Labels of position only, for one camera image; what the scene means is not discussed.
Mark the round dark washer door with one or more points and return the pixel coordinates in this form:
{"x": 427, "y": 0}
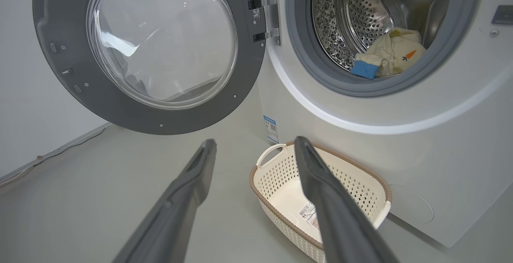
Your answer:
{"x": 60, "y": 74}

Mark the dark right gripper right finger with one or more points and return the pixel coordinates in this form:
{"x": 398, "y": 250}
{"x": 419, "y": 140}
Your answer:
{"x": 336, "y": 223}

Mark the cream perforated laundry basket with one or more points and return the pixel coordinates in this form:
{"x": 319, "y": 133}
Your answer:
{"x": 280, "y": 183}

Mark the white basket product label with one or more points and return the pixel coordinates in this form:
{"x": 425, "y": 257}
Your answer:
{"x": 306, "y": 215}

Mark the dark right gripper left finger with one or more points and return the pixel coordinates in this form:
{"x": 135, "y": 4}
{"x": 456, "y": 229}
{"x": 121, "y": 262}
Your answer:
{"x": 176, "y": 211}

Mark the metal washer door hinge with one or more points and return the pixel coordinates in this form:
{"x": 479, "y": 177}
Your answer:
{"x": 273, "y": 14}

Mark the blue energy label sticker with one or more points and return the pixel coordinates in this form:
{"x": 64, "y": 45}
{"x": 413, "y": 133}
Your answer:
{"x": 271, "y": 128}

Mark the white front-load washing machine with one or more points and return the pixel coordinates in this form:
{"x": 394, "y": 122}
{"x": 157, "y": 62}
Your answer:
{"x": 421, "y": 154}

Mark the cream garment with blue patch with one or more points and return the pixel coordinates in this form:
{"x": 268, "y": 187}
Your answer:
{"x": 364, "y": 69}

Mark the cream garment with carrot print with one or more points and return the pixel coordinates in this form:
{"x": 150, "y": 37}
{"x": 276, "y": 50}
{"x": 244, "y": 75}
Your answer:
{"x": 404, "y": 50}

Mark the steel perforated washer drum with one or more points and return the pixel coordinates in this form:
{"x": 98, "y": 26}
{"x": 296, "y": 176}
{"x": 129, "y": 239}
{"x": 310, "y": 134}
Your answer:
{"x": 360, "y": 10}

